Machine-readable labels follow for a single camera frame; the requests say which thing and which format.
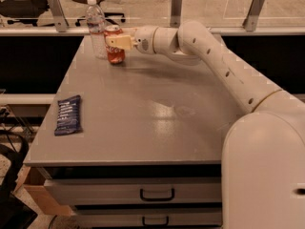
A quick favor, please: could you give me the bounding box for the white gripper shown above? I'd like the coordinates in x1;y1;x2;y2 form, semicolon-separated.
106;26;157;54

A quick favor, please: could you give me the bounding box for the red coke can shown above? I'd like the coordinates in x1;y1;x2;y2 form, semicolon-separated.
104;25;125;64

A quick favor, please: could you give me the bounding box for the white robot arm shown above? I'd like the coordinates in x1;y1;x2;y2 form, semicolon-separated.
106;21;305;229

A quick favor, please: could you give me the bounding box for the clear plastic water bottle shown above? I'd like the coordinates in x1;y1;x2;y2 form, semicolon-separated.
86;0;107;59

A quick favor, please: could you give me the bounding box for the blue snack bag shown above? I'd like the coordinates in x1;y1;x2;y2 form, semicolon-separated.
54;95;81;136

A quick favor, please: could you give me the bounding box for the black office chair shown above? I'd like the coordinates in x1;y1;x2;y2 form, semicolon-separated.
0;0;49;27

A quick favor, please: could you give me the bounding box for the grey top drawer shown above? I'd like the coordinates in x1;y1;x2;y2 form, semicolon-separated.
44;177;221;205

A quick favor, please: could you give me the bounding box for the grey drawer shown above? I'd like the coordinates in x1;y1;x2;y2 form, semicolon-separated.
44;177;221;205
74;207;222;228

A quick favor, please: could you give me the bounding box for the cardboard box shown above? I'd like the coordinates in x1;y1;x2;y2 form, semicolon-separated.
13;166;71;216

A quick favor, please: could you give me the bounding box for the grey lower drawer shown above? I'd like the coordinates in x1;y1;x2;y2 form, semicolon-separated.
74;207;222;228

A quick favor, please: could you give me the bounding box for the middle metal bracket post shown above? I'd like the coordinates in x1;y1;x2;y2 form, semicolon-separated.
170;0;182;28

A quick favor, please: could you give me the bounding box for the metal bracket post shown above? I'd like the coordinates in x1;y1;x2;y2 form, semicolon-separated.
242;0;265;31
47;0;69;32
170;0;182;28

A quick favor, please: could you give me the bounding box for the left metal bracket post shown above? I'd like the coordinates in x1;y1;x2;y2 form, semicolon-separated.
47;0;69;32

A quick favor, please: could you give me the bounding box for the right metal bracket post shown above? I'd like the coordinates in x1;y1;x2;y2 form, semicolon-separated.
242;0;265;31

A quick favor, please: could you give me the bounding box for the grey metal rail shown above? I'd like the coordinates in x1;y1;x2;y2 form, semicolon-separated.
0;27;305;36

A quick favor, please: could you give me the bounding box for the black top drawer handle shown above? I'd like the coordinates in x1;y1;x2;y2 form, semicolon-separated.
139;188;175;202

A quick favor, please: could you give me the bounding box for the black drawer handle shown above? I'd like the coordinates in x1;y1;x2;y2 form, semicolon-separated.
141;216;170;227
139;188;175;202

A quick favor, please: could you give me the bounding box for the black lower drawer handle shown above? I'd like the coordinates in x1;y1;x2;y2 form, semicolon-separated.
141;216;170;227

